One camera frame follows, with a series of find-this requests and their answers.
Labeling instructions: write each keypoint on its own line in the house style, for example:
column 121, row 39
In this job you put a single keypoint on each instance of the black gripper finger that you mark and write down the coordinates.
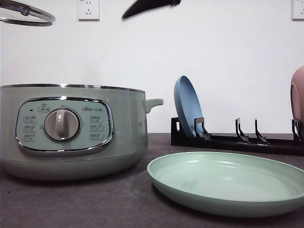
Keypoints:
column 140, row 5

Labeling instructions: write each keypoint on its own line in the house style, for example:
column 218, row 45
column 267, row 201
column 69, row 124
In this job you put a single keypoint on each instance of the glass steamer lid green knob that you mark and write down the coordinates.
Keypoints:
column 15, row 12

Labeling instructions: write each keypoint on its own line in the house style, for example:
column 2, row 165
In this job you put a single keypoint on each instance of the green plate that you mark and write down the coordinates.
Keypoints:
column 226, row 184

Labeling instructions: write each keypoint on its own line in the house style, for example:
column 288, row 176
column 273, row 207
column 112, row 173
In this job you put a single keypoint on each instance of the blue plate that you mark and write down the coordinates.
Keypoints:
column 187, row 102

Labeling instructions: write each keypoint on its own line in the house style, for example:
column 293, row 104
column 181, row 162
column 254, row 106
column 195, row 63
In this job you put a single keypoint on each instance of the light green electric steamer pot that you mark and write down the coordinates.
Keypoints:
column 73, row 132

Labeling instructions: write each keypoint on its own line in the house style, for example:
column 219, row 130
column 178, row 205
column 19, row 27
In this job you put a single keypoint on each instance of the pink plate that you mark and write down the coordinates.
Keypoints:
column 297, row 95

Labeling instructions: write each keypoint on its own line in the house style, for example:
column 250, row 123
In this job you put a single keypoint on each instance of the black dish rack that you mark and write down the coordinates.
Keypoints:
column 239, row 142

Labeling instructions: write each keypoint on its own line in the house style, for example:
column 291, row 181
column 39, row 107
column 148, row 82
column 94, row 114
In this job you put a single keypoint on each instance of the white wall socket left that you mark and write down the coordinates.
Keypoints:
column 89, row 10

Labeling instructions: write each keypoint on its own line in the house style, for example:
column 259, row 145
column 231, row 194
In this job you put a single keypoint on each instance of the white wall socket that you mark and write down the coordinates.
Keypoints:
column 298, row 11
column 89, row 10

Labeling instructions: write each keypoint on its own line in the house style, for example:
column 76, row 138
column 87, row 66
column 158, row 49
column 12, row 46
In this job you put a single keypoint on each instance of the white wall socket right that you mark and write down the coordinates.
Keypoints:
column 298, row 11

